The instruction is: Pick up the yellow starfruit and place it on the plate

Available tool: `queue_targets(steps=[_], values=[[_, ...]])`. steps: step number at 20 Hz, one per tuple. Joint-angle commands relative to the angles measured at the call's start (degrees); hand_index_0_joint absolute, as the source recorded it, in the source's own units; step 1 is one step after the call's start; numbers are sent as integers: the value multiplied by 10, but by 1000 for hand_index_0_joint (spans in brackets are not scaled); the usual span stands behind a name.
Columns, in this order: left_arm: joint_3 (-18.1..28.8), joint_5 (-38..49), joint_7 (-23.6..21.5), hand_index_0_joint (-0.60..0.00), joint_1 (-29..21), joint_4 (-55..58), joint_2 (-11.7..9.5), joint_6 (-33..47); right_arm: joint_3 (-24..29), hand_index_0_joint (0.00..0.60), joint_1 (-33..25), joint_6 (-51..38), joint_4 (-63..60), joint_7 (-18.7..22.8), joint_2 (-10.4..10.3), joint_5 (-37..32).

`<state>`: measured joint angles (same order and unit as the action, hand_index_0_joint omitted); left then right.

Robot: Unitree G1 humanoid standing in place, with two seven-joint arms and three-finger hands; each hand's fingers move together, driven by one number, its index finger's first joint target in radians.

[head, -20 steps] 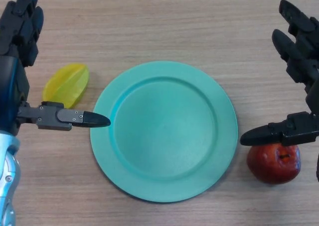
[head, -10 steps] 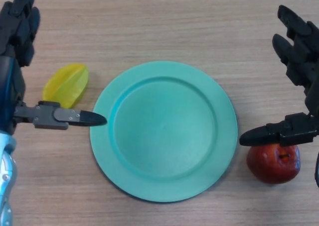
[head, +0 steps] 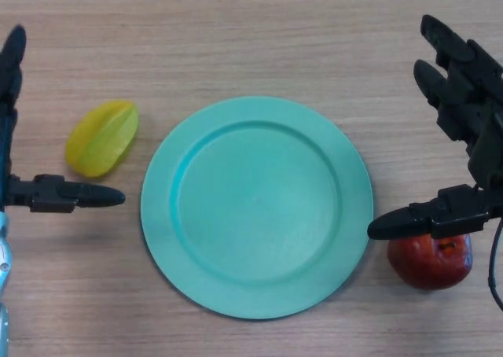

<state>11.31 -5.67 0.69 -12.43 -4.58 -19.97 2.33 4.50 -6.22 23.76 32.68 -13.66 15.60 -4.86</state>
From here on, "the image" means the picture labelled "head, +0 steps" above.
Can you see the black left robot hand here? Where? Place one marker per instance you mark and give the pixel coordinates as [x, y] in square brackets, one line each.
[47, 193]

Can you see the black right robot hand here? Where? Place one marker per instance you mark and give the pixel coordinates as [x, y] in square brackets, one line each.
[471, 109]

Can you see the yellow starfruit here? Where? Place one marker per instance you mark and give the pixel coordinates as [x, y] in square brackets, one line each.
[102, 140]

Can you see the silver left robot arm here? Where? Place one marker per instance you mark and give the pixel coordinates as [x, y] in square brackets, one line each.
[3, 255]

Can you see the green round plate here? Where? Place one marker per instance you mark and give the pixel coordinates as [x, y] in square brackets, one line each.
[259, 215]

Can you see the red apple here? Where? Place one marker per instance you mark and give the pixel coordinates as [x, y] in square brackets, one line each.
[428, 264]

